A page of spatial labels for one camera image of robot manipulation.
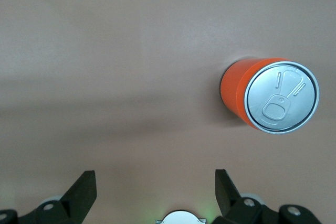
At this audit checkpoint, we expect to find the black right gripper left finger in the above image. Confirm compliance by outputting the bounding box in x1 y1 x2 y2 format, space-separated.
0 170 97 224

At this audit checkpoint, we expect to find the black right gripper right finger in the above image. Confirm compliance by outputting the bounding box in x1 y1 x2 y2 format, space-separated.
209 168 322 224

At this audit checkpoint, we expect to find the orange can with silver lid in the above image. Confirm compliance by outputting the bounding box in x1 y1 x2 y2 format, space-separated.
219 57 320 136

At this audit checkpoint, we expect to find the brown table cloth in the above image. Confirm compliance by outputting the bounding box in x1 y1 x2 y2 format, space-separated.
0 0 336 224

